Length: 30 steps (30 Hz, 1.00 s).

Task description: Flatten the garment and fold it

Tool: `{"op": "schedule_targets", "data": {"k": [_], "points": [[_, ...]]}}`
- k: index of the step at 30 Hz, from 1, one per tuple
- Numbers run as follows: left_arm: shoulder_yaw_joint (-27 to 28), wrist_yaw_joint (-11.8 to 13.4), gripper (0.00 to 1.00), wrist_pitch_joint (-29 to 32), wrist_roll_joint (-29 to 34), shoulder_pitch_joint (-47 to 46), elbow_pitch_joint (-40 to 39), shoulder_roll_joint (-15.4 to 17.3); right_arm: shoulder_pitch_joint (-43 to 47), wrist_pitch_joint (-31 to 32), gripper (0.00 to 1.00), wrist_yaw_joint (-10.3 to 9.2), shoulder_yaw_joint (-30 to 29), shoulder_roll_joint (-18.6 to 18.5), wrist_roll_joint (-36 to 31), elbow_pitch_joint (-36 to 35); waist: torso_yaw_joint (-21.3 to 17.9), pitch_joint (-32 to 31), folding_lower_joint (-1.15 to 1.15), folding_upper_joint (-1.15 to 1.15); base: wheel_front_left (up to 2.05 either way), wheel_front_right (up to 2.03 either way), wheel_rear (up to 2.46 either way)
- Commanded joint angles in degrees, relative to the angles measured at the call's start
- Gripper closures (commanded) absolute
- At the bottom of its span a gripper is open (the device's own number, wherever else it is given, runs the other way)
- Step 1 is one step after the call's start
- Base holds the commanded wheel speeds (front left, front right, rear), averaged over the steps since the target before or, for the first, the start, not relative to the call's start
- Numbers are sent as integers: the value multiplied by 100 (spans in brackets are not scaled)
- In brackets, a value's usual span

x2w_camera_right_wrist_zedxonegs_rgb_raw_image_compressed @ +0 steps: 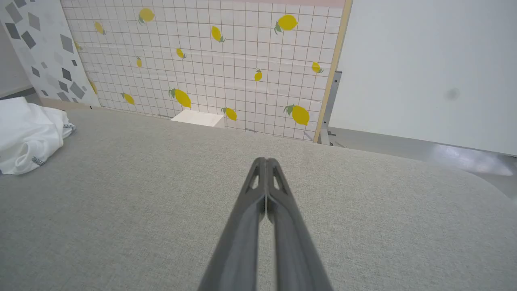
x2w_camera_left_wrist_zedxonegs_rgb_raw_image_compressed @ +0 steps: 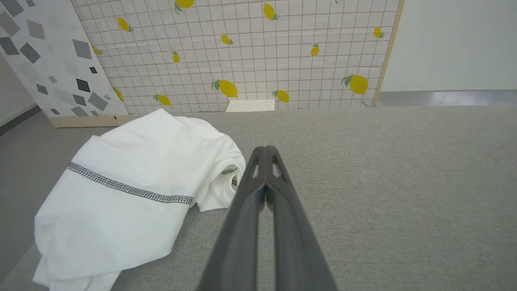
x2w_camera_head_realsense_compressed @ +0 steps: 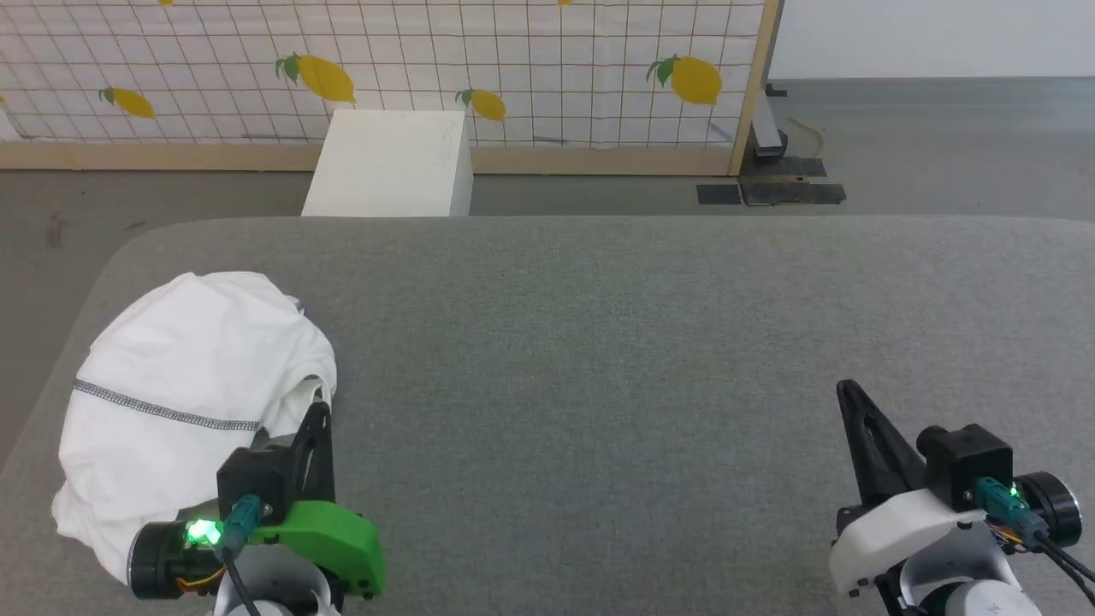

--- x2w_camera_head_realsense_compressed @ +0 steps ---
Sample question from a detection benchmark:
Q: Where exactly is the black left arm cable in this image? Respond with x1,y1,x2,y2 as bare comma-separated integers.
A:
221,495,266,616

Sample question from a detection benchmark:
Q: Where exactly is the grey fabric sofa surface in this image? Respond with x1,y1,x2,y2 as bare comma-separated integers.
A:
0,216,1095,616

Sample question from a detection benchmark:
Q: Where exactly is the white shirt with grey stitching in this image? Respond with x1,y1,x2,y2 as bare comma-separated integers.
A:
51,271,339,584

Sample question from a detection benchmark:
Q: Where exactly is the thin yellowish floor cable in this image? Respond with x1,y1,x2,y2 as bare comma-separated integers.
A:
787,115,827,157

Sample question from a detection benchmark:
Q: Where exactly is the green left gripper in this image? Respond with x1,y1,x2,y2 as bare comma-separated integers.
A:
250,400,387,599

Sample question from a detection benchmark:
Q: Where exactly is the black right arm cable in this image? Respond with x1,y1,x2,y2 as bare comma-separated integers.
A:
975,477,1095,601

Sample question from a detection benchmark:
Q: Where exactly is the grey metal stand foot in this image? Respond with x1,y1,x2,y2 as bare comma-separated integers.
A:
751,81,790,161

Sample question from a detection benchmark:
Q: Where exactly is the lemon-patterned partition panel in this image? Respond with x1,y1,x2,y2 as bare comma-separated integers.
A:
0,0,784,178

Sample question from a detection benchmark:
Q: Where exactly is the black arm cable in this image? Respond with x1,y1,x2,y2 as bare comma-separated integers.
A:
975,477,1095,601
221,495,266,616

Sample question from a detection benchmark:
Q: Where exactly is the large black floor plate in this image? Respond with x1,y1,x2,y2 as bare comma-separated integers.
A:
739,157,848,207

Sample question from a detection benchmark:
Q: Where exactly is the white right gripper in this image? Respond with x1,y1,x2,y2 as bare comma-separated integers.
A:
828,379,997,598

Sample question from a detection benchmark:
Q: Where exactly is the lemon print grid cloth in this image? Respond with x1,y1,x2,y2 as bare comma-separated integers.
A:
0,0,765,151

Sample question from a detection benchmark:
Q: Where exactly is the white rectangular box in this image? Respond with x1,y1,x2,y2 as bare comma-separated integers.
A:
301,109,475,218

